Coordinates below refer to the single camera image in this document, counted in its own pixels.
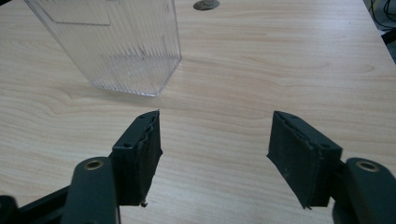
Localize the grey round cable grommet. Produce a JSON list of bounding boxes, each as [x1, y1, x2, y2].
[[192, 0, 220, 11]]

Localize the clear ribbed plastic container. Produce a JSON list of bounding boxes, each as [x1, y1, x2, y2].
[[23, 0, 183, 97]]

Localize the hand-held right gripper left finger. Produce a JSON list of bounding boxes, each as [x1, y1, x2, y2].
[[61, 109, 163, 224]]

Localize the black cable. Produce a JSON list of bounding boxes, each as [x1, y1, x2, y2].
[[368, 0, 396, 32]]

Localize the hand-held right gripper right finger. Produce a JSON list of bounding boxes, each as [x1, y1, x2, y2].
[[266, 110, 396, 224]]

